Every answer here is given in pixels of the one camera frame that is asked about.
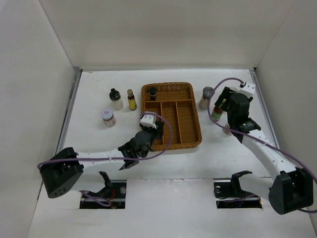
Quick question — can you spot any white lid brown jar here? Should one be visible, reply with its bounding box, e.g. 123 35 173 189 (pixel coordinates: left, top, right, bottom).
101 108 116 127

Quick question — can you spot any yellow cap sauce bottle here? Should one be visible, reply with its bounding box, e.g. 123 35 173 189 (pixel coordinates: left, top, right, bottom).
211 99 226 121

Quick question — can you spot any black cap salt grinder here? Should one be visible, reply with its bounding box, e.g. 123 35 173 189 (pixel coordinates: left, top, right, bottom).
199 86 214 110

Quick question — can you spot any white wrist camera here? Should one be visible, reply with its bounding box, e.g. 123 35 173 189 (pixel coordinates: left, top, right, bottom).
238 82 256 98
140 112 157 129

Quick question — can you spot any black stopper white bottle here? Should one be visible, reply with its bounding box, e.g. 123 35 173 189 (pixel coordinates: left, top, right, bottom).
109 88 124 111

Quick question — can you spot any brown wicker divided tray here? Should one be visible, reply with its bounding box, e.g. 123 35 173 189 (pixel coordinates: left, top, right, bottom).
141 82 202 151

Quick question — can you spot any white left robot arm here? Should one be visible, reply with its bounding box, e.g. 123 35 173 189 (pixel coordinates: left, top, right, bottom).
38 114 165 199

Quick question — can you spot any yellow label brown bottle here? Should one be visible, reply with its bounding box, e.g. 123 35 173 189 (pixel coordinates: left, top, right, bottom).
127 89 137 111

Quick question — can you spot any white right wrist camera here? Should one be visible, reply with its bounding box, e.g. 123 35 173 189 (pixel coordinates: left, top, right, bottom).
238 82 256 98

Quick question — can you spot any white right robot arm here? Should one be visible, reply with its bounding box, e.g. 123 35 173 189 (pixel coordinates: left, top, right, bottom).
215 86 316 215

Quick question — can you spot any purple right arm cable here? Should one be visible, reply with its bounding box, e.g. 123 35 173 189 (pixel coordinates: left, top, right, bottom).
207 77 317 214

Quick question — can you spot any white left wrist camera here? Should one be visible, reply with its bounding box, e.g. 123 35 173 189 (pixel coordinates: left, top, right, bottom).
140 112 157 129

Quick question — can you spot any pink lid spice jar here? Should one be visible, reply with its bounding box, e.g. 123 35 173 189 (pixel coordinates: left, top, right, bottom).
222 123 232 135

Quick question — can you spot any small black cap bottle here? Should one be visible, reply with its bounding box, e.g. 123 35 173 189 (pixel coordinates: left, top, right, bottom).
149 87 157 101

